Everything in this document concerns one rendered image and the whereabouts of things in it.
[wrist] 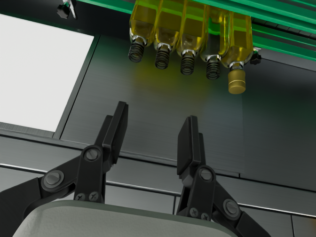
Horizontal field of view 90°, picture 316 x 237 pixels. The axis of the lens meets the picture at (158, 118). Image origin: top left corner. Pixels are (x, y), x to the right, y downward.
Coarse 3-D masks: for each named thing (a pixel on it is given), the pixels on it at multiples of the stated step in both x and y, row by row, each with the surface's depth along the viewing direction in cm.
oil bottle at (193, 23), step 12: (192, 0) 39; (192, 12) 37; (204, 12) 38; (192, 24) 36; (204, 24) 36; (180, 36) 36; (192, 36) 35; (204, 36) 35; (180, 48) 36; (192, 48) 35
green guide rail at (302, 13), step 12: (240, 0) 36; (252, 0) 36; (264, 0) 37; (276, 0) 37; (288, 0) 39; (300, 0) 39; (312, 0) 40; (276, 12) 37; (288, 12) 37; (300, 12) 37; (312, 12) 38
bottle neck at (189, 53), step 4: (184, 52) 35; (188, 52) 35; (192, 52) 35; (184, 56) 35; (188, 56) 34; (192, 56) 35; (184, 60) 34; (188, 60) 34; (192, 60) 34; (184, 64) 34; (188, 64) 34; (192, 64) 34; (184, 68) 34; (188, 68) 34; (192, 68) 34; (184, 72) 36; (188, 72) 36; (192, 72) 35
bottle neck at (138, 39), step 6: (138, 36) 34; (132, 42) 34; (138, 42) 33; (144, 42) 34; (132, 48) 33; (138, 48) 33; (132, 54) 32; (138, 54) 32; (132, 60) 34; (138, 60) 34
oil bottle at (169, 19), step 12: (168, 0) 37; (180, 0) 38; (168, 12) 36; (180, 12) 37; (156, 24) 35; (168, 24) 35; (180, 24) 35; (156, 36) 34; (168, 36) 34; (156, 48) 37
